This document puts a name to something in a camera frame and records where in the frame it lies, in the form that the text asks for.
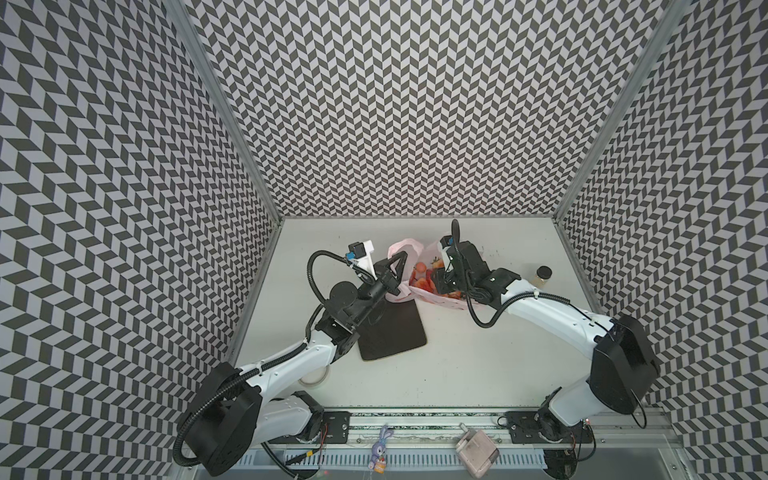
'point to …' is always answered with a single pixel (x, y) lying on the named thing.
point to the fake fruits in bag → (423, 278)
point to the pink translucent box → (476, 451)
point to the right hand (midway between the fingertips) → (437, 281)
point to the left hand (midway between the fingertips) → (409, 255)
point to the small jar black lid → (544, 272)
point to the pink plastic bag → (412, 252)
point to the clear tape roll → (314, 378)
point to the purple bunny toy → (377, 461)
